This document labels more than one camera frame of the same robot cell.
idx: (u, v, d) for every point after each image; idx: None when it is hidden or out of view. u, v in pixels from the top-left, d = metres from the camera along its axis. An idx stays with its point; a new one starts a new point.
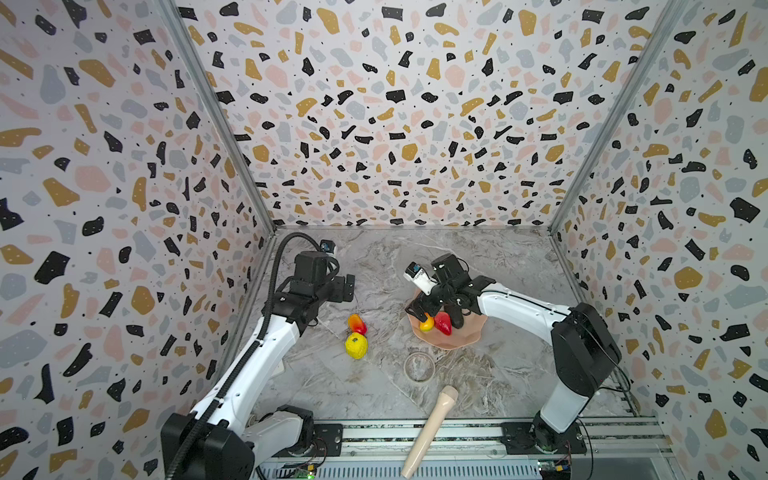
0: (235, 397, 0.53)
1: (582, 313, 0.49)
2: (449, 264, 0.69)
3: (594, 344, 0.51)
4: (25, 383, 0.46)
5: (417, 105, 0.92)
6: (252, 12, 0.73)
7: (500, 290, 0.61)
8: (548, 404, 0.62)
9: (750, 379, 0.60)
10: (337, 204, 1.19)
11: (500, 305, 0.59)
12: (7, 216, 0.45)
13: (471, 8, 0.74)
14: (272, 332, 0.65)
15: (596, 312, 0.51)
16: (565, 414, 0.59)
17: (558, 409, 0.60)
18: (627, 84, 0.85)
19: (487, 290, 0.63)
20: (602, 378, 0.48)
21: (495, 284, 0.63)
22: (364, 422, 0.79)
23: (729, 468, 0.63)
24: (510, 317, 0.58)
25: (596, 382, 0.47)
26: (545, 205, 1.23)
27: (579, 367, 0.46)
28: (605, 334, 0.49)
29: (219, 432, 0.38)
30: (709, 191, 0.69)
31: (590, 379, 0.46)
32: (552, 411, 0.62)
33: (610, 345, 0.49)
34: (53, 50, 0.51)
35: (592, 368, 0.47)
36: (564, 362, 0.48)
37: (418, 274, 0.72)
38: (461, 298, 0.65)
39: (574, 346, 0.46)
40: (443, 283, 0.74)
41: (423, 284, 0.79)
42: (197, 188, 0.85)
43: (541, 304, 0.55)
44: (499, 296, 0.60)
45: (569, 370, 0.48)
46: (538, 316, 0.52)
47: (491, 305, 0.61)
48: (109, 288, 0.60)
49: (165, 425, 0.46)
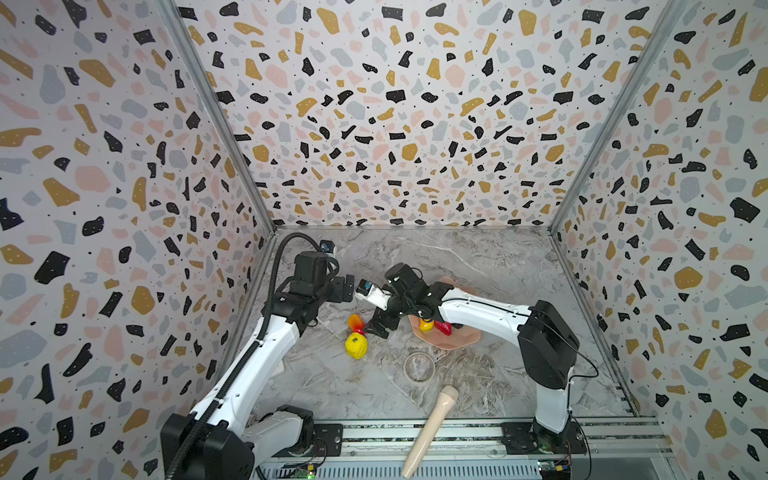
0: (235, 398, 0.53)
1: (541, 312, 0.51)
2: (404, 275, 0.66)
3: (556, 338, 0.53)
4: (25, 383, 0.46)
5: (417, 104, 0.91)
6: (252, 12, 0.73)
7: (461, 297, 0.60)
8: (539, 406, 0.63)
9: (750, 379, 0.60)
10: (337, 204, 1.19)
11: (463, 312, 0.58)
12: (7, 216, 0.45)
13: (470, 8, 0.74)
14: (272, 332, 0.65)
15: (553, 308, 0.51)
16: (557, 413, 0.60)
17: (549, 410, 0.61)
18: (626, 84, 0.86)
19: (448, 298, 0.61)
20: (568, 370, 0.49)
21: (455, 290, 0.63)
22: (364, 422, 0.79)
23: (729, 468, 0.63)
24: (474, 323, 0.58)
25: (565, 376, 0.49)
26: (545, 205, 1.23)
27: (548, 366, 0.48)
28: (563, 326, 0.52)
29: (219, 433, 0.38)
30: (709, 191, 0.69)
31: (560, 375, 0.49)
32: (544, 412, 0.63)
33: (570, 336, 0.52)
34: (53, 50, 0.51)
35: (559, 364, 0.50)
36: (534, 363, 0.50)
37: (371, 290, 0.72)
38: (422, 309, 0.64)
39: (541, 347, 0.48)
40: (400, 295, 0.71)
41: (378, 300, 0.75)
42: (197, 188, 0.85)
43: (503, 308, 0.54)
44: (461, 304, 0.59)
45: (539, 369, 0.50)
46: (501, 321, 0.53)
47: (454, 313, 0.60)
48: (108, 288, 0.60)
49: (164, 426, 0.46)
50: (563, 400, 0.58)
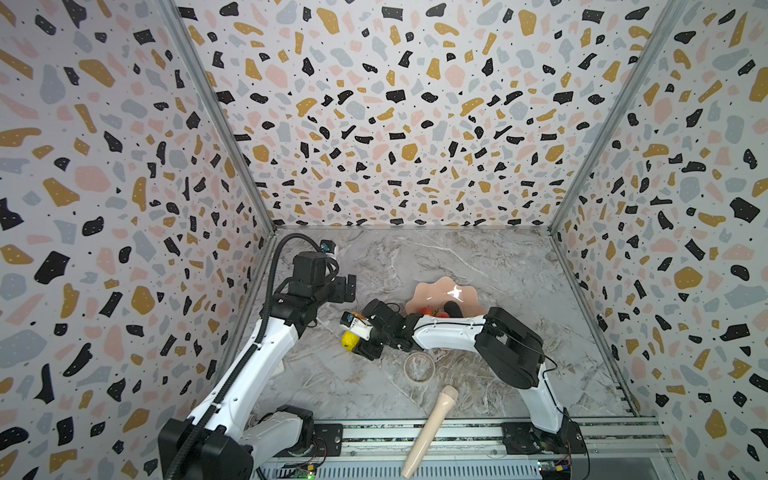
0: (232, 403, 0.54)
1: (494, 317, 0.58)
2: (380, 310, 0.70)
3: (515, 340, 0.55)
4: (25, 383, 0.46)
5: (417, 105, 0.92)
6: (252, 12, 0.73)
7: (428, 321, 0.65)
8: (532, 410, 0.63)
9: (750, 379, 0.60)
10: (337, 204, 1.19)
11: (433, 335, 0.62)
12: (7, 216, 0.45)
13: (471, 8, 0.74)
14: (271, 334, 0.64)
15: (505, 312, 0.55)
16: (546, 412, 0.60)
17: (538, 411, 0.62)
18: (627, 84, 0.85)
19: (418, 326, 0.66)
20: (534, 366, 0.52)
21: (425, 317, 0.67)
22: (364, 422, 0.79)
23: (729, 468, 0.63)
24: (443, 343, 0.62)
25: (530, 374, 0.51)
26: (545, 205, 1.23)
27: (510, 365, 0.50)
28: (519, 327, 0.55)
29: (216, 438, 0.38)
30: (709, 191, 0.69)
31: (522, 371, 0.51)
32: (537, 415, 0.63)
33: (528, 335, 0.55)
34: (53, 50, 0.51)
35: (520, 362, 0.52)
36: (499, 367, 0.52)
37: (353, 321, 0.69)
38: (401, 343, 0.68)
39: (497, 351, 0.51)
40: (380, 329, 0.75)
41: (360, 333, 0.80)
42: (197, 188, 0.85)
43: (463, 322, 0.58)
44: (429, 329, 0.63)
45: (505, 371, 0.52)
46: (463, 336, 0.56)
47: (426, 338, 0.64)
48: (108, 288, 0.60)
49: (162, 431, 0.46)
50: (545, 398, 0.59)
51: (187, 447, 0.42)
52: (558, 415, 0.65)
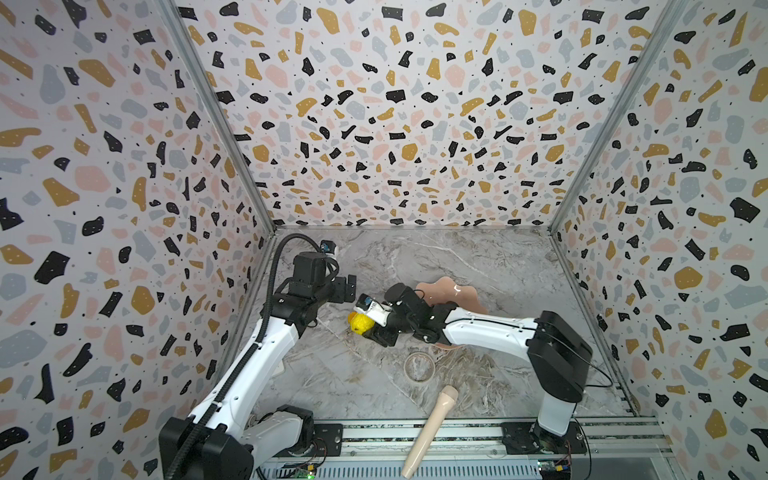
0: (233, 401, 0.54)
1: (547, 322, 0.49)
2: (407, 298, 0.63)
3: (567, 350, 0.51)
4: (25, 383, 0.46)
5: (417, 105, 0.92)
6: (252, 12, 0.73)
7: (465, 318, 0.59)
8: (541, 411, 0.62)
9: (750, 379, 0.60)
10: (337, 204, 1.19)
11: (468, 332, 0.57)
12: (7, 216, 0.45)
13: (471, 8, 0.74)
14: (271, 333, 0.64)
15: (558, 320, 0.49)
16: (559, 416, 0.59)
17: (553, 415, 0.60)
18: (626, 84, 0.86)
19: (452, 320, 0.60)
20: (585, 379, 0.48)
21: (458, 311, 0.61)
22: (364, 422, 0.79)
23: (729, 468, 0.63)
24: (480, 341, 0.57)
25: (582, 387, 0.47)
26: (545, 205, 1.23)
27: (562, 377, 0.46)
28: (572, 336, 0.49)
29: (217, 436, 0.38)
30: (709, 191, 0.69)
31: (574, 386, 0.46)
32: (547, 418, 0.62)
33: (580, 345, 0.50)
34: (53, 50, 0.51)
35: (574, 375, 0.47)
36: (547, 376, 0.48)
37: (370, 305, 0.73)
38: (427, 334, 0.62)
39: (553, 361, 0.46)
40: (402, 316, 0.69)
41: (377, 315, 0.73)
42: (197, 188, 0.85)
43: (509, 324, 0.53)
44: (466, 325, 0.57)
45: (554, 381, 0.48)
46: (509, 337, 0.51)
47: (461, 335, 0.59)
48: (108, 287, 0.60)
49: (163, 429, 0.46)
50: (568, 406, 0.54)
51: (188, 445, 0.42)
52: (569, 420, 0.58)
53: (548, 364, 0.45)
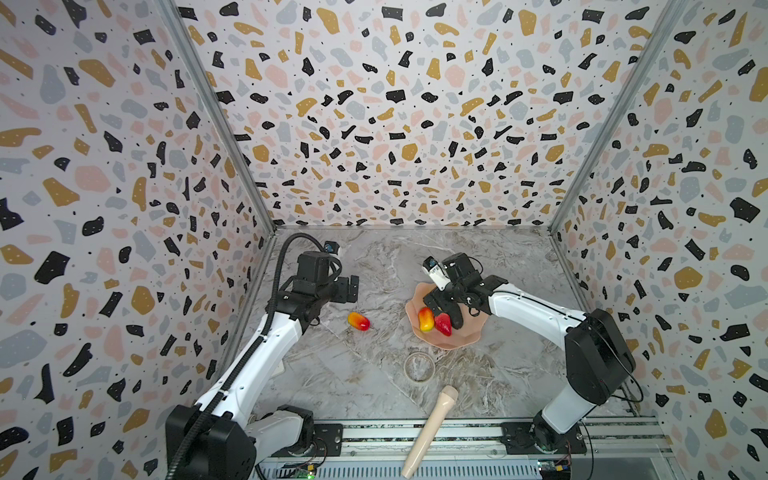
0: (239, 391, 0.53)
1: (597, 320, 0.48)
2: (460, 262, 0.68)
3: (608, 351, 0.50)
4: (25, 383, 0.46)
5: (417, 105, 0.92)
6: (252, 12, 0.73)
7: (512, 291, 0.60)
8: (550, 404, 0.62)
9: (750, 379, 0.60)
10: (337, 204, 1.19)
11: (512, 306, 0.58)
12: (7, 216, 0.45)
13: (471, 8, 0.74)
14: (276, 328, 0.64)
15: (611, 319, 0.48)
16: (569, 412, 0.58)
17: (561, 411, 0.60)
18: (626, 84, 0.86)
19: (499, 290, 0.62)
20: (617, 386, 0.47)
21: (508, 283, 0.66)
22: (364, 422, 0.79)
23: (729, 468, 0.63)
24: (523, 319, 0.57)
25: (609, 390, 0.46)
26: (545, 205, 1.23)
27: (592, 375, 0.45)
28: (620, 342, 0.48)
29: (223, 424, 0.38)
30: (709, 191, 0.69)
31: (603, 387, 0.46)
32: (553, 411, 0.62)
33: (624, 352, 0.48)
34: (53, 50, 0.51)
35: (604, 375, 0.46)
36: (577, 369, 0.47)
37: (433, 268, 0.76)
38: (471, 296, 0.65)
39: (588, 353, 0.45)
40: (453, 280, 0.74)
41: (437, 279, 0.80)
42: (197, 188, 0.85)
43: (555, 308, 0.54)
44: (512, 298, 0.59)
45: (582, 376, 0.47)
46: (550, 320, 0.51)
47: (503, 306, 0.60)
48: (109, 288, 0.60)
49: (170, 417, 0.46)
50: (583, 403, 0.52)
51: (194, 431, 0.42)
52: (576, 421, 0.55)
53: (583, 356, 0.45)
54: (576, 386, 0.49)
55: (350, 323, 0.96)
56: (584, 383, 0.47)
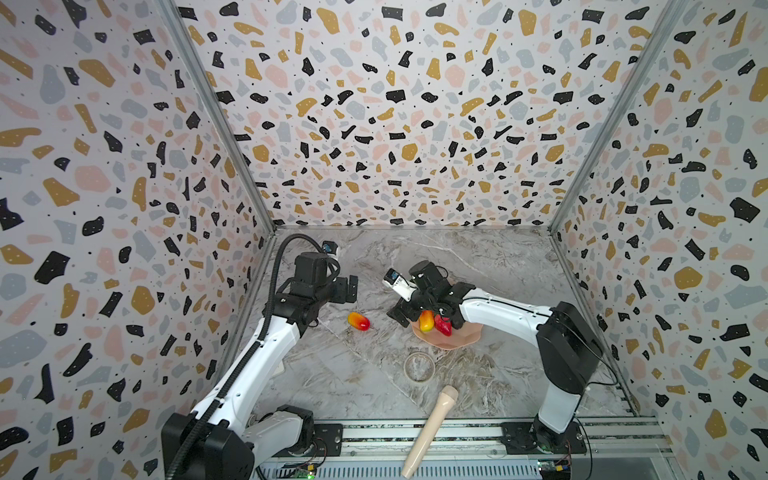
0: (235, 398, 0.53)
1: (564, 312, 0.50)
2: (428, 272, 0.67)
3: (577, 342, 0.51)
4: (25, 383, 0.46)
5: (417, 105, 0.92)
6: (252, 12, 0.73)
7: (483, 296, 0.61)
8: (544, 406, 0.63)
9: (750, 379, 0.60)
10: (337, 204, 1.19)
11: (483, 311, 0.59)
12: (7, 216, 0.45)
13: (471, 8, 0.74)
14: (273, 332, 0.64)
15: (576, 310, 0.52)
16: (561, 413, 0.59)
17: (556, 411, 0.60)
18: (626, 84, 0.86)
19: (469, 297, 0.62)
20: (591, 374, 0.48)
21: (477, 290, 0.63)
22: (364, 422, 0.79)
23: (729, 468, 0.63)
24: (496, 323, 0.58)
25: (584, 379, 0.48)
26: (545, 205, 1.23)
27: (567, 367, 0.47)
28: (585, 329, 0.50)
29: (219, 432, 0.38)
30: (709, 191, 0.69)
31: (578, 377, 0.47)
32: (548, 412, 0.63)
33: (592, 340, 0.50)
34: (53, 50, 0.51)
35: (579, 365, 0.48)
36: (552, 364, 0.49)
37: (397, 279, 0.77)
38: (444, 307, 0.65)
39: (558, 345, 0.47)
40: (423, 291, 0.73)
41: (402, 291, 0.78)
42: (197, 188, 0.85)
43: (523, 308, 0.54)
44: (481, 303, 0.60)
45: (558, 371, 0.49)
46: (520, 320, 0.53)
47: (475, 313, 0.61)
48: (108, 287, 0.60)
49: (166, 425, 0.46)
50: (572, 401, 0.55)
51: (190, 441, 0.42)
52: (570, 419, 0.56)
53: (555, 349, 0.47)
54: (554, 382, 0.51)
55: (350, 323, 0.96)
56: (560, 378, 0.50)
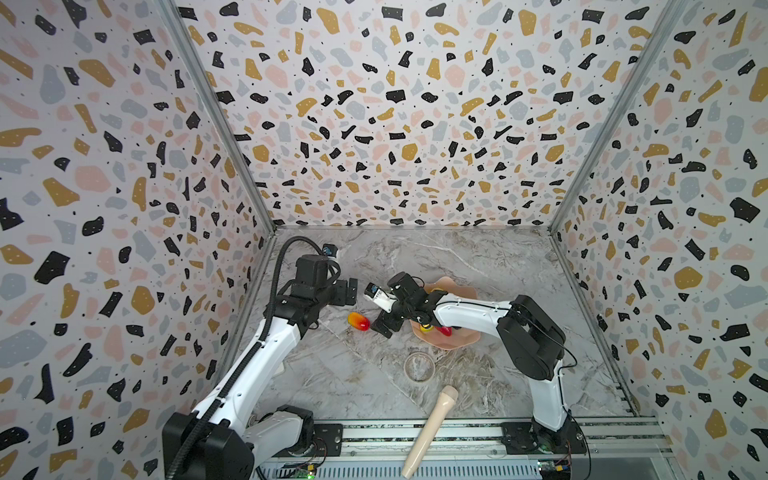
0: (237, 397, 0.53)
1: (522, 305, 0.54)
2: (405, 282, 0.72)
3: (538, 331, 0.55)
4: (25, 383, 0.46)
5: (417, 105, 0.92)
6: (252, 12, 0.73)
7: (452, 300, 0.65)
8: (535, 404, 0.64)
9: (750, 379, 0.60)
10: (337, 204, 1.19)
11: (454, 312, 0.63)
12: (7, 216, 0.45)
13: (471, 8, 0.74)
14: (274, 333, 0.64)
15: (533, 302, 0.54)
16: (550, 408, 0.61)
17: (544, 407, 0.62)
18: (626, 84, 0.86)
19: (442, 301, 0.66)
20: (553, 360, 0.52)
21: (449, 295, 0.67)
22: (364, 422, 0.79)
23: (729, 468, 0.63)
24: (466, 323, 0.62)
25: (547, 365, 0.51)
26: (545, 205, 1.23)
27: (529, 355, 0.50)
28: (544, 318, 0.54)
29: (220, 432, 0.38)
30: (709, 191, 0.69)
31: (540, 363, 0.51)
32: (540, 410, 0.64)
33: (551, 328, 0.55)
34: (54, 50, 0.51)
35: (540, 353, 0.52)
36: (517, 354, 0.52)
37: (377, 292, 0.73)
38: (421, 315, 0.69)
39: (518, 336, 0.51)
40: (401, 301, 0.77)
41: (383, 303, 0.82)
42: (197, 188, 0.85)
43: (487, 304, 0.59)
44: (451, 305, 0.64)
45: (523, 359, 0.52)
46: (485, 316, 0.56)
47: (447, 315, 0.65)
48: (109, 288, 0.60)
49: (166, 425, 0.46)
50: (555, 393, 0.58)
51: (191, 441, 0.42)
52: (563, 414, 0.65)
53: (515, 340, 0.50)
54: (521, 370, 0.55)
55: (350, 323, 0.96)
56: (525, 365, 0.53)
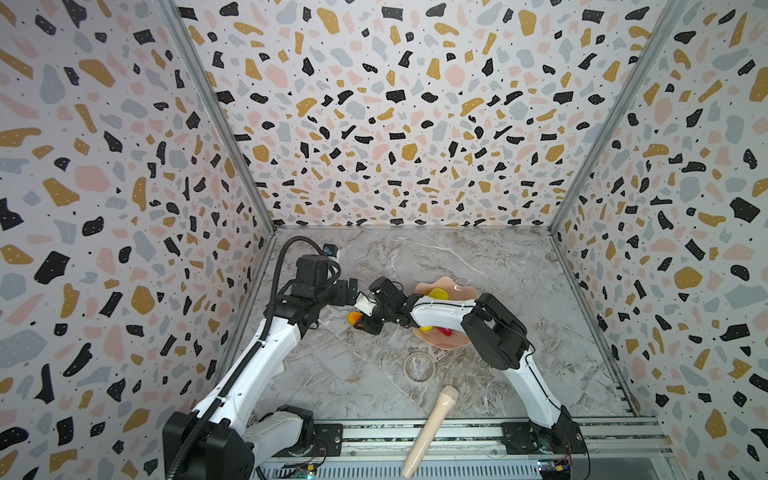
0: (237, 397, 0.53)
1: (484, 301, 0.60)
2: (385, 286, 0.77)
3: (502, 326, 0.59)
4: (25, 383, 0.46)
5: (417, 105, 0.92)
6: (252, 12, 0.73)
7: (426, 301, 0.70)
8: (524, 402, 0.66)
9: (750, 379, 0.60)
10: (337, 204, 1.19)
11: (426, 313, 0.69)
12: (7, 216, 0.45)
13: (471, 8, 0.74)
14: (274, 333, 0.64)
15: (494, 298, 0.60)
16: (539, 405, 0.63)
17: (532, 404, 0.64)
18: (626, 85, 0.86)
19: (417, 303, 0.72)
20: (514, 350, 0.57)
21: (424, 297, 0.72)
22: (364, 422, 0.79)
23: (729, 468, 0.63)
24: (438, 322, 0.68)
25: (508, 354, 0.56)
26: (545, 205, 1.23)
27: (490, 346, 0.55)
28: (506, 313, 0.59)
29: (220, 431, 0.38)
30: (709, 191, 0.69)
31: (501, 353, 0.56)
32: (531, 408, 0.65)
33: (512, 321, 0.60)
34: (53, 50, 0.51)
35: (500, 344, 0.57)
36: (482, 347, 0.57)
37: (360, 297, 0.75)
38: (401, 318, 0.74)
39: (478, 328, 0.56)
40: (382, 304, 0.82)
41: (365, 307, 0.86)
42: (197, 188, 0.85)
43: (456, 304, 0.63)
44: (424, 306, 0.69)
45: (487, 351, 0.57)
46: (454, 314, 0.61)
47: (421, 316, 0.71)
48: (108, 288, 0.60)
49: (167, 424, 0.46)
50: (532, 387, 0.61)
51: (191, 439, 0.42)
52: (555, 410, 0.66)
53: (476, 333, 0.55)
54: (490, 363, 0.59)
55: (350, 323, 0.96)
56: (491, 357, 0.58)
